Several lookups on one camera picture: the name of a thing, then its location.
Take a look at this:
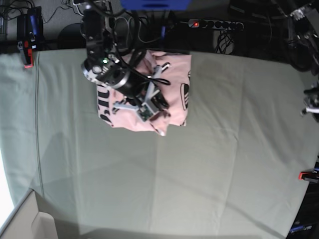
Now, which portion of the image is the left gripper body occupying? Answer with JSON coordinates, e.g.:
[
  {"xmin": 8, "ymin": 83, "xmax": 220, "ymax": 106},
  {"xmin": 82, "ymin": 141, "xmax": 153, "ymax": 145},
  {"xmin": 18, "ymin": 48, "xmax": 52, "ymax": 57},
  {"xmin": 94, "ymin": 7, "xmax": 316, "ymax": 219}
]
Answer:
[{"xmin": 301, "ymin": 87, "xmax": 319, "ymax": 122}]

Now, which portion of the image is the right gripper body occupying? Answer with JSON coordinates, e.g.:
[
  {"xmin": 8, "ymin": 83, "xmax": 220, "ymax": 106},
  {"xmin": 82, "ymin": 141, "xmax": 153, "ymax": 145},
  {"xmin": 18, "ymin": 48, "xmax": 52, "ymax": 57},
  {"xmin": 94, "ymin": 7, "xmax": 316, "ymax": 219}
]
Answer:
[{"xmin": 112, "ymin": 62, "xmax": 170, "ymax": 122}]

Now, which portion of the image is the pink t-shirt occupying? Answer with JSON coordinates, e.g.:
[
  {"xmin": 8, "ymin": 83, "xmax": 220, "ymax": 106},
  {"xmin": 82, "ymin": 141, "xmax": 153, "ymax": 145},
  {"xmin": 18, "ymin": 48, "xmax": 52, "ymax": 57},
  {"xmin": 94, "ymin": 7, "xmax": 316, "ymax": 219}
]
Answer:
[{"xmin": 96, "ymin": 50, "xmax": 191, "ymax": 136}]

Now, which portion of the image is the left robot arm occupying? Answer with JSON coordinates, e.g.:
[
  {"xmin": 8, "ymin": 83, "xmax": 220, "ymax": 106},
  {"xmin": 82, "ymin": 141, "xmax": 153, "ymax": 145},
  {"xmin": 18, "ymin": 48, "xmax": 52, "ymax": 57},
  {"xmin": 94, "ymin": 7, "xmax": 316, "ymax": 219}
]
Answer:
[{"xmin": 273, "ymin": 0, "xmax": 319, "ymax": 77}]

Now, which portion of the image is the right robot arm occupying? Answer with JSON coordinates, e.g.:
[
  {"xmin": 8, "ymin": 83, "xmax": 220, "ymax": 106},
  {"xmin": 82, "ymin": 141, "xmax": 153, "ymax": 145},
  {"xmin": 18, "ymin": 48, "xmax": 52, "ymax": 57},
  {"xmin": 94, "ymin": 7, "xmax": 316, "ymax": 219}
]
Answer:
[{"xmin": 73, "ymin": 0, "xmax": 170, "ymax": 122}]

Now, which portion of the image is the white power strip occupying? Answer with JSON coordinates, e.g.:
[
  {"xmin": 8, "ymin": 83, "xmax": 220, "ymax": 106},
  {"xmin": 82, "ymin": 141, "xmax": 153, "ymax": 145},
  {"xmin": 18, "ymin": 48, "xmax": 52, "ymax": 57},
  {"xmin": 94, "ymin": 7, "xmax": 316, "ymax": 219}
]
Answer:
[{"xmin": 186, "ymin": 19, "xmax": 244, "ymax": 31}]

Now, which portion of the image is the blue box top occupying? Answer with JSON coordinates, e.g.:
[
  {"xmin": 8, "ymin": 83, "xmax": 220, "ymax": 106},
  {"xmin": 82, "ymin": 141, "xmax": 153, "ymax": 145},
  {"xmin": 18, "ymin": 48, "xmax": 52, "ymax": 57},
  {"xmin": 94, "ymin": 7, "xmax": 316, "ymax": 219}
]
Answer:
[{"xmin": 120, "ymin": 0, "xmax": 191, "ymax": 10}]

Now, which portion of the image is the green table cloth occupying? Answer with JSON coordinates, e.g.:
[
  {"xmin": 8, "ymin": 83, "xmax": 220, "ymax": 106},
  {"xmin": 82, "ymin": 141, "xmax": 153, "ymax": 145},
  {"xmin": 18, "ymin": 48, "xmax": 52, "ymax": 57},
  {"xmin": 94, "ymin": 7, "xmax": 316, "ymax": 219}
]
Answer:
[{"xmin": 0, "ymin": 49, "xmax": 319, "ymax": 239}]

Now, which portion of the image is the black round base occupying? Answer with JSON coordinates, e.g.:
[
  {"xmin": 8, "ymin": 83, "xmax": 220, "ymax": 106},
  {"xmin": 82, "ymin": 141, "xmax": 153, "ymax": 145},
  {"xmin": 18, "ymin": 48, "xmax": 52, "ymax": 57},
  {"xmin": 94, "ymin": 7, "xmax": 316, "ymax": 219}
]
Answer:
[{"xmin": 57, "ymin": 23, "xmax": 86, "ymax": 49}]

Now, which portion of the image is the red left side clamp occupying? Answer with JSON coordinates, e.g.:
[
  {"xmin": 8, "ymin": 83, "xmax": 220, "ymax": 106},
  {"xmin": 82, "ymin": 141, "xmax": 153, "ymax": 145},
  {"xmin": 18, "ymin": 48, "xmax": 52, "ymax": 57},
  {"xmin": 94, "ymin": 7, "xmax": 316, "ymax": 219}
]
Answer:
[{"xmin": 17, "ymin": 40, "xmax": 33, "ymax": 68}]

